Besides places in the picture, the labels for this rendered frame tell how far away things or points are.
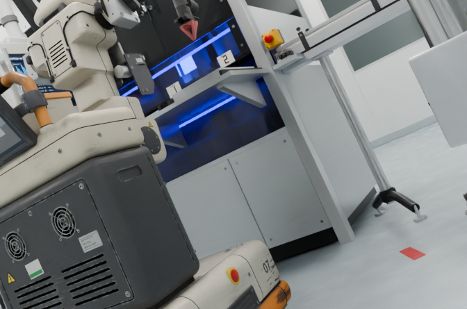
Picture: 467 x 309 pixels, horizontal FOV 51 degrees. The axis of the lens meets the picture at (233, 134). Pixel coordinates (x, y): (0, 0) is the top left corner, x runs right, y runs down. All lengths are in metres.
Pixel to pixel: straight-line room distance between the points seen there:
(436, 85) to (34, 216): 1.09
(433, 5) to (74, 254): 1.01
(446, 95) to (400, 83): 6.17
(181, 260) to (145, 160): 0.29
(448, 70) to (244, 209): 1.93
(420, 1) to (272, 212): 1.74
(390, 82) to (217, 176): 4.61
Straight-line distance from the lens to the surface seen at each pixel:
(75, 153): 1.26
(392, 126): 6.86
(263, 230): 2.46
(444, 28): 0.81
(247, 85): 2.24
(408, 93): 6.80
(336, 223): 2.32
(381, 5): 2.29
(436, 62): 0.63
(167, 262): 1.31
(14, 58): 2.64
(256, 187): 2.41
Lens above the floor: 0.51
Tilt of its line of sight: 4 degrees up
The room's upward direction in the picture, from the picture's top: 24 degrees counter-clockwise
